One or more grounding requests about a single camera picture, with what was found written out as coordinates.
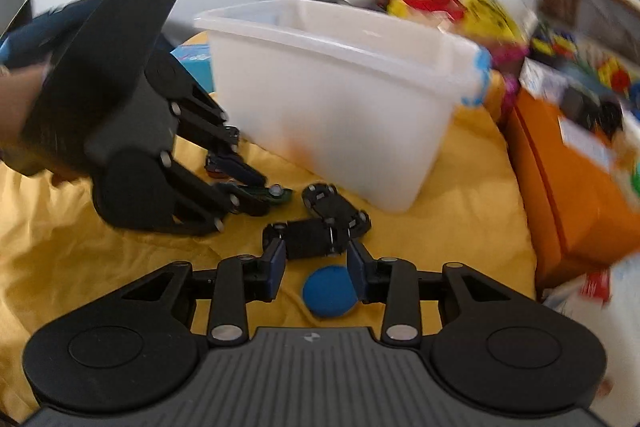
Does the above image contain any dark blue mesh playpen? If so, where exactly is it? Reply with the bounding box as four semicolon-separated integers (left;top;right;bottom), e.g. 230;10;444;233
0;0;108;68

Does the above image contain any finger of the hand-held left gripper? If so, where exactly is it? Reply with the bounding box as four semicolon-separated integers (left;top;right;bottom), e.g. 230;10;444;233
161;153;272;236
171;86;267;188

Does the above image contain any white packet red label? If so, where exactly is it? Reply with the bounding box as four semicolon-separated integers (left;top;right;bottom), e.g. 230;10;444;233
540;257;640;403

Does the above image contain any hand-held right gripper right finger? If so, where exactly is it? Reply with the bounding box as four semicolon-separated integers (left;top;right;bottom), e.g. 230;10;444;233
346;238;519;348

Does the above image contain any orange flat box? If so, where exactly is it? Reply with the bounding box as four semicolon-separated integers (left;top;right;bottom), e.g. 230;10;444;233
505;87;640;290

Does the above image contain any yellow cartoon bag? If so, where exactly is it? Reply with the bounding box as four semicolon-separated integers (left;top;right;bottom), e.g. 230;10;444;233
387;0;528;62

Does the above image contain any blue round disc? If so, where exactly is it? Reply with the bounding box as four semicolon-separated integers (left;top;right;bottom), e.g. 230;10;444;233
301;266;358;319

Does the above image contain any yellow blanket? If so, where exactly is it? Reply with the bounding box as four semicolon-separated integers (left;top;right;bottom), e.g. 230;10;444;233
0;32;538;423

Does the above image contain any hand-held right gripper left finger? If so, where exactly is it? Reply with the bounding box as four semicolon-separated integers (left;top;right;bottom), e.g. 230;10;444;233
120;237;287;348

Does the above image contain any dark green toy car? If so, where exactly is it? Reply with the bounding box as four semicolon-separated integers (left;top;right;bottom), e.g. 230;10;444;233
220;182;294;208

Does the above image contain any light blue cardboard box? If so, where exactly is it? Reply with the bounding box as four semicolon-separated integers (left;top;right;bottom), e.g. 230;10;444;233
170;43;216;94

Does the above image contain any black toy car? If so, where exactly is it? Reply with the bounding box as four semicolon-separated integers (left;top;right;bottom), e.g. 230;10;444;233
302;182;372;238
262;219;351;261

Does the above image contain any white plastic bin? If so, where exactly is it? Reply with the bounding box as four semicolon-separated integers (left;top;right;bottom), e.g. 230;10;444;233
194;0;488;214

